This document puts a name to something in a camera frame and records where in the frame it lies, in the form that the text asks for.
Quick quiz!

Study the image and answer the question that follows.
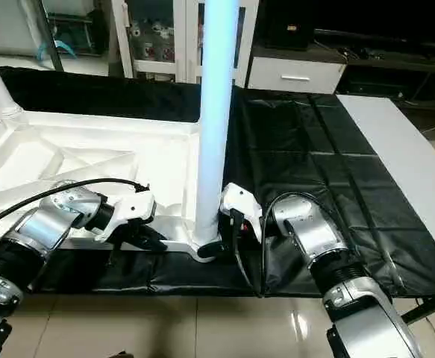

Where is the white plastic table top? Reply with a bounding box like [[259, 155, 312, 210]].
[[0, 108, 225, 263]]

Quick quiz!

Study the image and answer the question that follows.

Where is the black plastic mat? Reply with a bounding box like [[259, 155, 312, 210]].
[[0, 66, 435, 299]]

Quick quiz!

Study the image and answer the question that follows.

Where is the white drawer unit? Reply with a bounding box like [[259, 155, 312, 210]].
[[247, 56, 348, 95]]

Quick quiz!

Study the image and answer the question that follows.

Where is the white glass door cabinet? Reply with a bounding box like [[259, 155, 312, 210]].
[[111, 0, 261, 87]]

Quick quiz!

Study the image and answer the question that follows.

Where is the teal floor stand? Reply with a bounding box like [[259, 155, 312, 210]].
[[44, 36, 80, 62]]

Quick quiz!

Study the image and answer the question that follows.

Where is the black box device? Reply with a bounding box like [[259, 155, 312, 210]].
[[262, 0, 315, 51]]

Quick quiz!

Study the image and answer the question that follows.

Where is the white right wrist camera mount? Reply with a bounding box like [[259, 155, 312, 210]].
[[219, 182, 264, 241]]

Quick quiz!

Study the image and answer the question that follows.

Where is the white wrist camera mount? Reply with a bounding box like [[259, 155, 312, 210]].
[[219, 182, 264, 241], [98, 190, 158, 245]]

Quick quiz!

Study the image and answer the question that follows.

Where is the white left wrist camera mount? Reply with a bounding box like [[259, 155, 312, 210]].
[[98, 190, 158, 245]]

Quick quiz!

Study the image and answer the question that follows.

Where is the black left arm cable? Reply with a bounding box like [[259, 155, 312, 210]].
[[0, 178, 149, 236]]

